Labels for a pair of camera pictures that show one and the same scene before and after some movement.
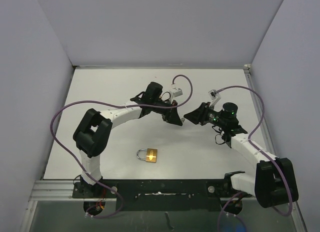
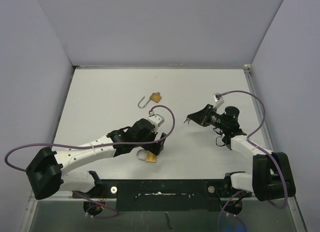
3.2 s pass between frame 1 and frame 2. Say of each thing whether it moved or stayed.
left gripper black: moved
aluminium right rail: stayed
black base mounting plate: stayed
